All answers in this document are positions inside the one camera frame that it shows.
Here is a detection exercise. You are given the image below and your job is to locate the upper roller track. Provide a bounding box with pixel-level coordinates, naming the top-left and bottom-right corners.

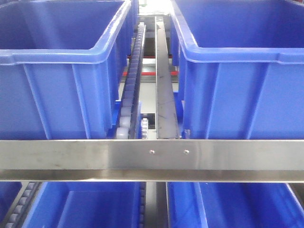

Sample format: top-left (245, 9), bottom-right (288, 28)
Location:
top-left (115, 22), bottom-right (146, 140)

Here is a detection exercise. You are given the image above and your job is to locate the roller track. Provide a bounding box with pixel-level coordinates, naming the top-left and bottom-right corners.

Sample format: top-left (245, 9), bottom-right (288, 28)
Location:
top-left (0, 181), bottom-right (41, 228)
top-left (115, 22), bottom-right (146, 140)

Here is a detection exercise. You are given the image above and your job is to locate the lower right blue bin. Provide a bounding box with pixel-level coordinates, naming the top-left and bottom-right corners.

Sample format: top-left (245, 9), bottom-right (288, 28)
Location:
top-left (168, 182), bottom-right (304, 228)

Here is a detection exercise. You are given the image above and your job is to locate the blue bin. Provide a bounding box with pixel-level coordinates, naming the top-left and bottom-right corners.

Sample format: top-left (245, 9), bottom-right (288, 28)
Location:
top-left (0, 0), bottom-right (133, 140)
top-left (23, 182), bottom-right (141, 228)
top-left (171, 0), bottom-right (304, 139)
top-left (168, 182), bottom-right (304, 228)

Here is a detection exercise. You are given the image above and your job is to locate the upper right blue bin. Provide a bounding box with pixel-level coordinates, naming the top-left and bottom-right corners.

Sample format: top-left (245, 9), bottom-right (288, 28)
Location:
top-left (171, 0), bottom-right (304, 139)

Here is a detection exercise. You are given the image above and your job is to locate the upper left blue bin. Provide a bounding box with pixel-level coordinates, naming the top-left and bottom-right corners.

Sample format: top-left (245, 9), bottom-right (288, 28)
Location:
top-left (0, 0), bottom-right (133, 140)

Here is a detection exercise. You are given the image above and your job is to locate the lower left blue bin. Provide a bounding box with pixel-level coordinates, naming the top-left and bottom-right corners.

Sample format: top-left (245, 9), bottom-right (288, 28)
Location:
top-left (23, 182), bottom-right (141, 228)

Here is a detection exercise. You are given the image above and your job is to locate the lower far left bin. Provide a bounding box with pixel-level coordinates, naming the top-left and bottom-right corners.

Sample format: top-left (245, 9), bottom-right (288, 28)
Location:
top-left (0, 181), bottom-right (22, 219)

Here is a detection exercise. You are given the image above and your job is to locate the lower left roller track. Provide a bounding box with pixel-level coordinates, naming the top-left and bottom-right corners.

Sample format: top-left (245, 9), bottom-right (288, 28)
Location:
top-left (0, 181), bottom-right (41, 228)

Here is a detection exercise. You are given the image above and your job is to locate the steel divider rail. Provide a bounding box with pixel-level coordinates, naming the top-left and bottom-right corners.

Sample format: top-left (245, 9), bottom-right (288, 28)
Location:
top-left (155, 16), bottom-right (180, 139)

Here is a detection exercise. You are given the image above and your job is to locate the steel front shelf rail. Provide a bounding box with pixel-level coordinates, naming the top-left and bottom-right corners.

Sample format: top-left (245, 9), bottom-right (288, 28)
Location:
top-left (0, 139), bottom-right (304, 183)

